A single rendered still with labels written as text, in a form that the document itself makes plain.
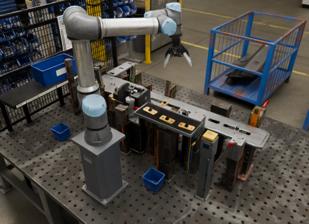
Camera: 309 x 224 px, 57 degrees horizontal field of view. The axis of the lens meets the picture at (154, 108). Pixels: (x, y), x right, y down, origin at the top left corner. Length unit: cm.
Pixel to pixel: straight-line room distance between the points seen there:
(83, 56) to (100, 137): 41
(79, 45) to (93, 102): 28
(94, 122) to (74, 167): 63
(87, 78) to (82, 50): 15
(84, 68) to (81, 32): 25
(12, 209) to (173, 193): 156
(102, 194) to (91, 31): 93
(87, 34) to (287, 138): 169
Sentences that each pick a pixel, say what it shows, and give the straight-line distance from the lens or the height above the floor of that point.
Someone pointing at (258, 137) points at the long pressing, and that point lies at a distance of 182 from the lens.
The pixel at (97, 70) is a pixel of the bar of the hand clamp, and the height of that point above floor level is 120.
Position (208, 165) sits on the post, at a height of 98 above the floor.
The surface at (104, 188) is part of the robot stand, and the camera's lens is 170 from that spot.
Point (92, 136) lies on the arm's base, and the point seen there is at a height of 115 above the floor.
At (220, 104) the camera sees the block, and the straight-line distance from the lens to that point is 200.
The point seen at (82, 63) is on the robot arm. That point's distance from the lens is 146.
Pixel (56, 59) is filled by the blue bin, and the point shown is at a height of 113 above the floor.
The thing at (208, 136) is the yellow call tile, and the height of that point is 116.
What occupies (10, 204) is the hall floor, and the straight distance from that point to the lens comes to 292.
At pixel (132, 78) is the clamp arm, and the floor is 102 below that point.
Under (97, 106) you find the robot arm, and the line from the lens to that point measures 142.
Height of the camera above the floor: 208
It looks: 33 degrees down
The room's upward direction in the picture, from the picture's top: straight up
